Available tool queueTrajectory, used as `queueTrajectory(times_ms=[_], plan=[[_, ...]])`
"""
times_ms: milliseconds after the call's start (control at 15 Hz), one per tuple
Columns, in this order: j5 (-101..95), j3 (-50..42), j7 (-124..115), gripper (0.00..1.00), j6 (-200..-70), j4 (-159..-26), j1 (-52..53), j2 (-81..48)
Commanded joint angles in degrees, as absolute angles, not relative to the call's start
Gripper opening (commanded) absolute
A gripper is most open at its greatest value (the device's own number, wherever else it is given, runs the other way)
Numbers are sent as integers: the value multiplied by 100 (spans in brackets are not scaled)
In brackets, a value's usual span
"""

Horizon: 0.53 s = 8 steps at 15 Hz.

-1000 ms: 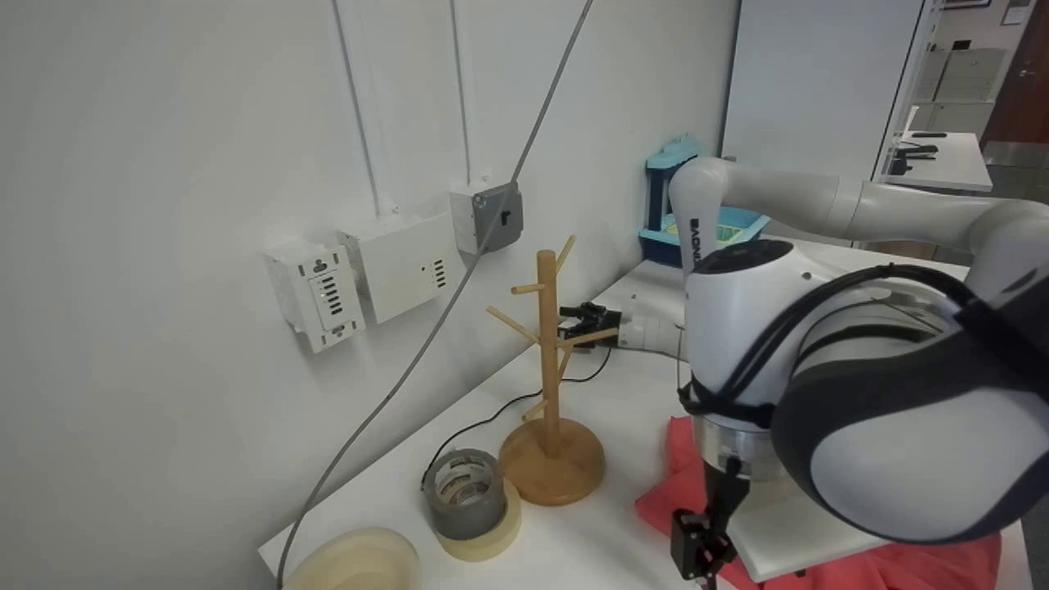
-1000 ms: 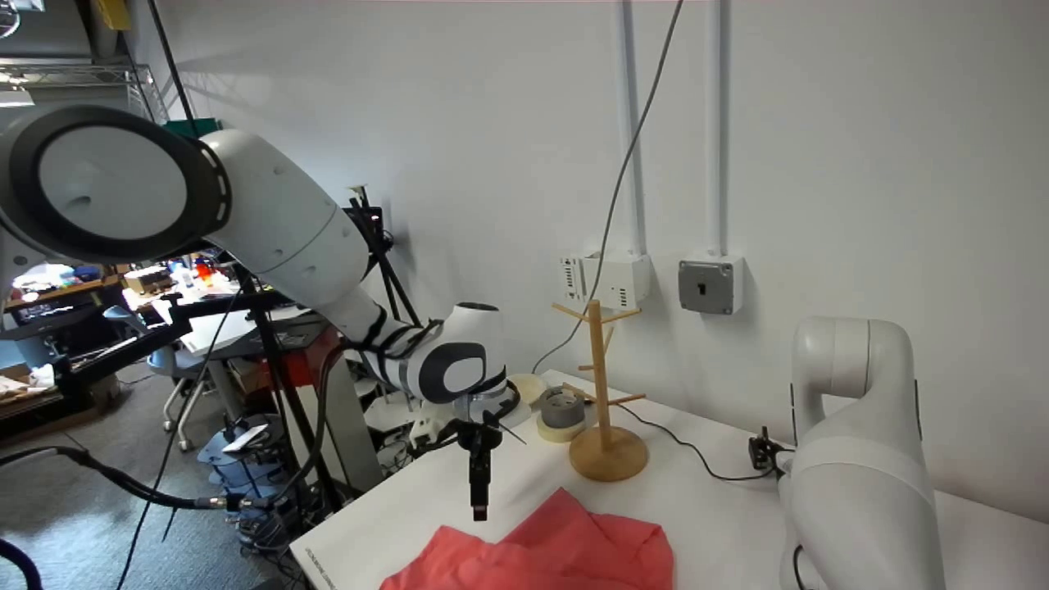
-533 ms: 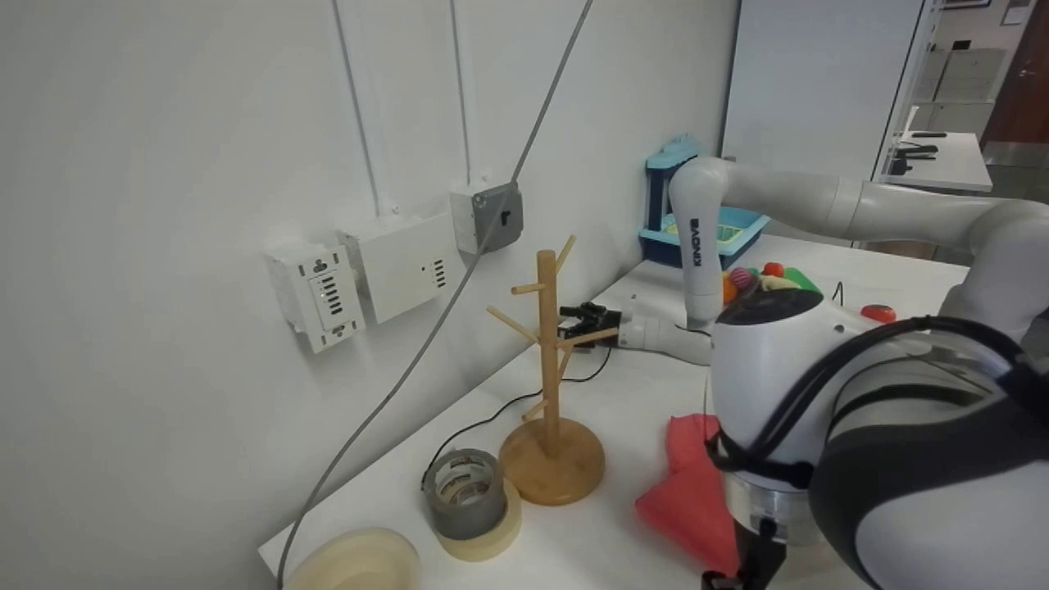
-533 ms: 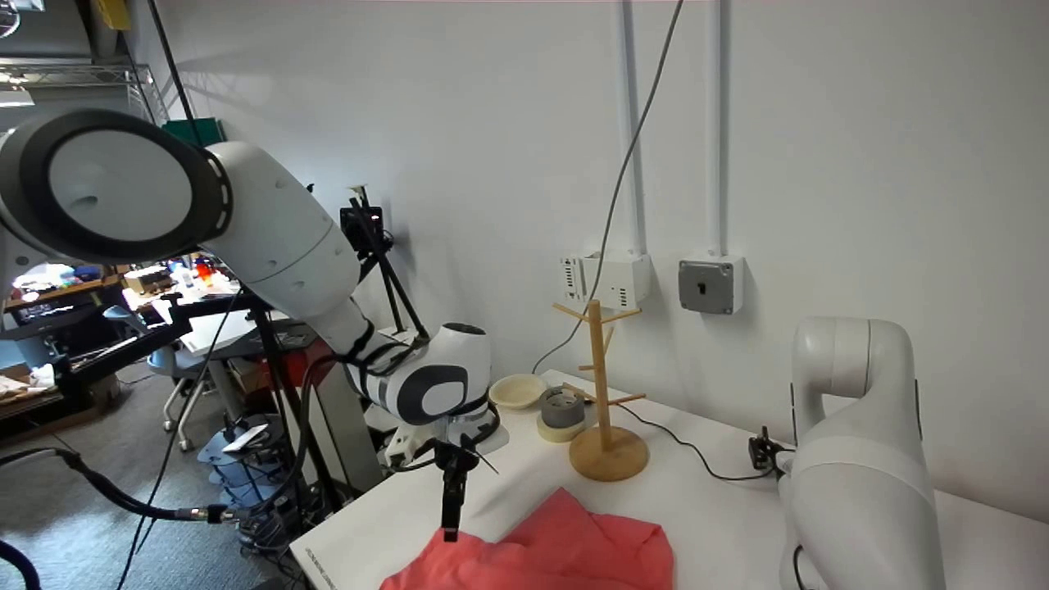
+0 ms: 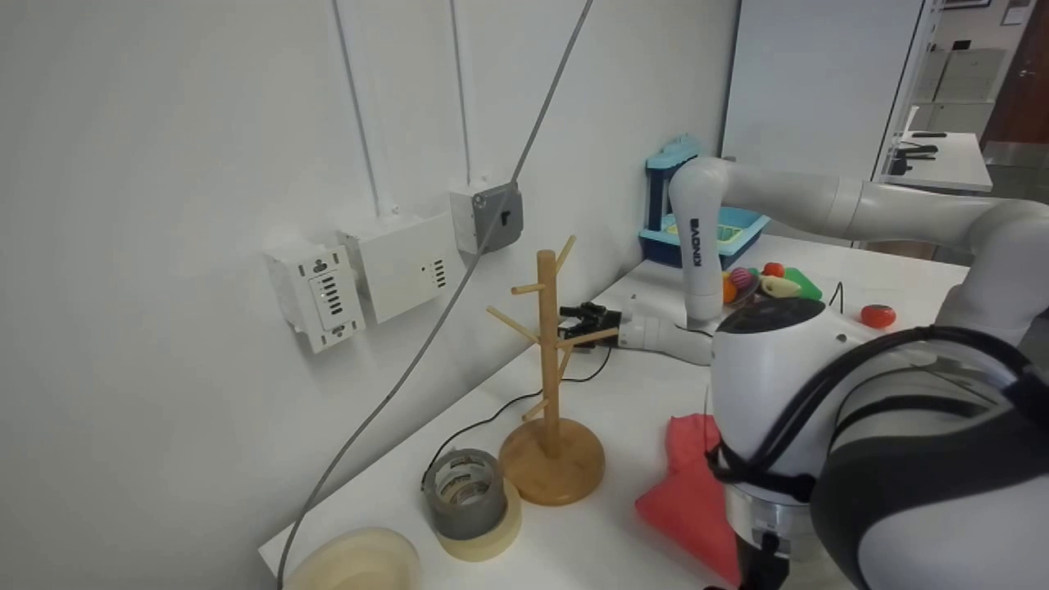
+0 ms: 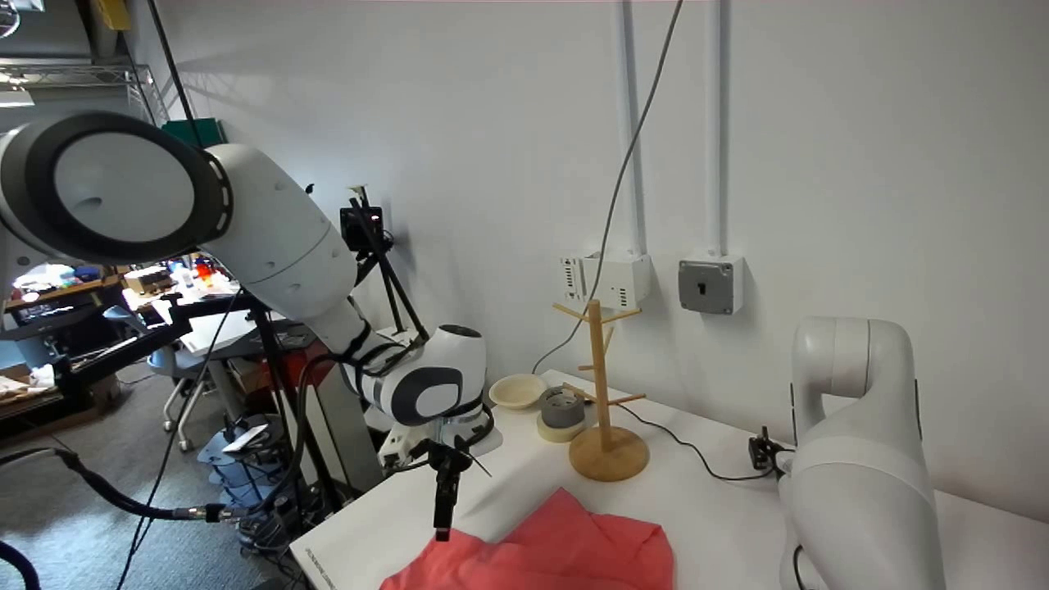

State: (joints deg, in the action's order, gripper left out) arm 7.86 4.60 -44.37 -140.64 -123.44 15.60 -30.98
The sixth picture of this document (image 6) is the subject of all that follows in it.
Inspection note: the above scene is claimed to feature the black stereo camera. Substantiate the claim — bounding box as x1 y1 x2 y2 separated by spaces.
337 185 393 257

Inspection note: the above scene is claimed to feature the thin black table cable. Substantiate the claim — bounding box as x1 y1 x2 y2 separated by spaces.
610 400 762 485

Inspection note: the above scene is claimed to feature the gray hanging wall cable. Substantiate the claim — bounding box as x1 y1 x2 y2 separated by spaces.
527 0 687 378

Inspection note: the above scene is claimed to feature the yellow shelf object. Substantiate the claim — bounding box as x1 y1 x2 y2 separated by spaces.
87 0 137 35

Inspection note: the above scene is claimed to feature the coral red cloth shirt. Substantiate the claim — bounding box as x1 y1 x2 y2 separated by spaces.
378 485 678 590

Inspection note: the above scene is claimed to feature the thick black floor hose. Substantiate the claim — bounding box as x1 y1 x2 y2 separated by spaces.
52 439 240 525

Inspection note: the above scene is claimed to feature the black slanted pole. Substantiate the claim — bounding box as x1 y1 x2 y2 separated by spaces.
143 0 193 118

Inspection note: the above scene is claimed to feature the gray office chair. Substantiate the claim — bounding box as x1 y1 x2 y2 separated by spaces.
161 308 259 455

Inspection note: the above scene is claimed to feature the small black clip device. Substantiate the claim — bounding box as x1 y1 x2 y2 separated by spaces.
747 423 792 483

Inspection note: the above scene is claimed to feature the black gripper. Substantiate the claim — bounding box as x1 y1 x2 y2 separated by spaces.
426 435 467 545

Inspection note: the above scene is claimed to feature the cluttered wooden workbench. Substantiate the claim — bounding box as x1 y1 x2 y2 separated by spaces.
0 257 249 439

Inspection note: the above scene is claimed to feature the blue plastic crate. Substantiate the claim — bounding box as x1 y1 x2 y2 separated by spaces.
195 423 289 518

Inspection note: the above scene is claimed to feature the cream plastic bowl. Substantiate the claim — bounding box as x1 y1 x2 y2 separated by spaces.
484 372 550 413

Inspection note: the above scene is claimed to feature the wooden mug tree stand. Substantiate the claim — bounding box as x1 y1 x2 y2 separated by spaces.
550 299 651 485

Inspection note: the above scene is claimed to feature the plain white wall box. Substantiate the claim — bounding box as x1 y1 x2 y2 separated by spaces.
596 252 656 311

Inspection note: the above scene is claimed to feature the black robot stand frame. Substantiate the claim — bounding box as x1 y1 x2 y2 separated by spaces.
243 306 370 529

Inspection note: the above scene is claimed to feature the white wall conduit pipe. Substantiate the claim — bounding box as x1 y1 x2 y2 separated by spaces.
615 0 649 259
710 0 734 261

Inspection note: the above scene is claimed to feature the white cabinet panel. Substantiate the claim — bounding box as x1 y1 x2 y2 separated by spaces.
292 375 379 495

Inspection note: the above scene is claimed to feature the gray junction box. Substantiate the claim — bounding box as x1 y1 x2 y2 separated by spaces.
676 252 747 317

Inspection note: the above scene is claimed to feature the white outlet box black print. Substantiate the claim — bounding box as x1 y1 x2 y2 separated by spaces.
558 252 607 315

